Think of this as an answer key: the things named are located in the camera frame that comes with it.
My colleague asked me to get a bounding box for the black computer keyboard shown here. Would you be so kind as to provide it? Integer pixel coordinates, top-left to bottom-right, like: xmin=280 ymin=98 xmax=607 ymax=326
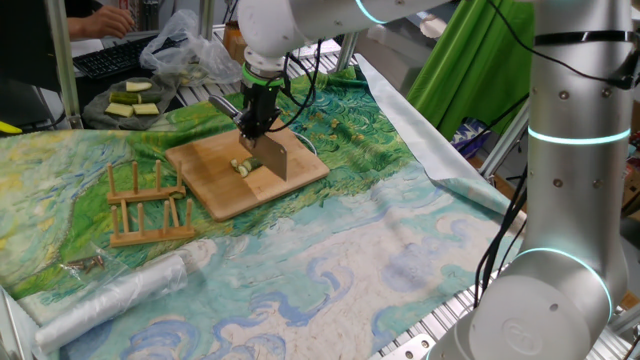
xmin=72 ymin=33 xmax=181 ymax=80

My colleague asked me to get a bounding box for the small bag of screws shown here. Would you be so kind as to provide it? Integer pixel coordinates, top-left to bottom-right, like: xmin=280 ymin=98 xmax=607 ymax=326
xmin=59 ymin=244 xmax=129 ymax=287

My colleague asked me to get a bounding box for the metal mounting plate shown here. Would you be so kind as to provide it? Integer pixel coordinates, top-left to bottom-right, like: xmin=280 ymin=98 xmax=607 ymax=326
xmin=382 ymin=333 xmax=437 ymax=360

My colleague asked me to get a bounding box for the black cable bundle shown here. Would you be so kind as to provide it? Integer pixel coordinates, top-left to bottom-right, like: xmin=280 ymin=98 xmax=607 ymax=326
xmin=472 ymin=167 xmax=530 ymax=307

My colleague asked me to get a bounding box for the crumpled clear plastic bag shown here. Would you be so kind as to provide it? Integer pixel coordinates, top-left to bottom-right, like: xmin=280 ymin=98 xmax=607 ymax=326
xmin=139 ymin=8 xmax=244 ymax=87

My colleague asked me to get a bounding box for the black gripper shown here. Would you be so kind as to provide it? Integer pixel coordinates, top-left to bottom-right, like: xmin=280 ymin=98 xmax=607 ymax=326
xmin=239 ymin=83 xmax=281 ymax=141

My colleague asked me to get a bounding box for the bamboo cutting board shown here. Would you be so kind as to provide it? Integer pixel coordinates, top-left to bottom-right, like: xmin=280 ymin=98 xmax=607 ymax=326
xmin=164 ymin=122 xmax=331 ymax=223

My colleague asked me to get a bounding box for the aluminium frame beam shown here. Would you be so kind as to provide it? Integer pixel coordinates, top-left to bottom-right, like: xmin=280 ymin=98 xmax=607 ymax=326
xmin=198 ymin=0 xmax=217 ymax=42
xmin=478 ymin=99 xmax=531 ymax=181
xmin=0 ymin=285 xmax=32 ymax=360
xmin=45 ymin=0 xmax=85 ymax=131
xmin=333 ymin=32 xmax=360 ymax=74

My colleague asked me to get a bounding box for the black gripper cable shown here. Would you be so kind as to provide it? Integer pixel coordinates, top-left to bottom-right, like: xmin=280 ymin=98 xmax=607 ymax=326
xmin=279 ymin=39 xmax=324 ymax=134

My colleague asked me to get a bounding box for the wooden peg rack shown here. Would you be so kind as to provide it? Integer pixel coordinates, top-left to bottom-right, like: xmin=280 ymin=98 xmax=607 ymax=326
xmin=106 ymin=159 xmax=197 ymax=249

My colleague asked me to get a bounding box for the blue white patterned bag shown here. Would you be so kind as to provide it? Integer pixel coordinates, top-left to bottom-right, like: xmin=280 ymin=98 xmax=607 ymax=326
xmin=452 ymin=117 xmax=494 ymax=159

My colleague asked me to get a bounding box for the green curtain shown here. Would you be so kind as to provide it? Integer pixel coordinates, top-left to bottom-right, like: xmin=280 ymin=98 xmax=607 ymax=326
xmin=405 ymin=0 xmax=536 ymax=142

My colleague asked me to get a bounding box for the black monitor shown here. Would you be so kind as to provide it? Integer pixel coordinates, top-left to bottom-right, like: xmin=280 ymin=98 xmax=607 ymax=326
xmin=0 ymin=0 xmax=61 ymax=132

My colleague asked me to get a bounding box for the painted landscape tablecloth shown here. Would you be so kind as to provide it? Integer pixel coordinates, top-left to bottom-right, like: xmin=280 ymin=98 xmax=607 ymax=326
xmin=0 ymin=53 xmax=539 ymax=360

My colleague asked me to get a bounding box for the person's bare hand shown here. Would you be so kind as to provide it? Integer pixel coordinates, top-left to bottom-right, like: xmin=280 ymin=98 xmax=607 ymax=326
xmin=82 ymin=4 xmax=136 ymax=40

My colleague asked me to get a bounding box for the steel cleaver knife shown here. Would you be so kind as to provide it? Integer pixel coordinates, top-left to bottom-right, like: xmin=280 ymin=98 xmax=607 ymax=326
xmin=208 ymin=94 xmax=290 ymax=182

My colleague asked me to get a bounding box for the clear plastic bag roll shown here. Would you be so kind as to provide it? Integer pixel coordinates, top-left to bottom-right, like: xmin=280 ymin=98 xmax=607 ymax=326
xmin=33 ymin=252 xmax=190 ymax=355

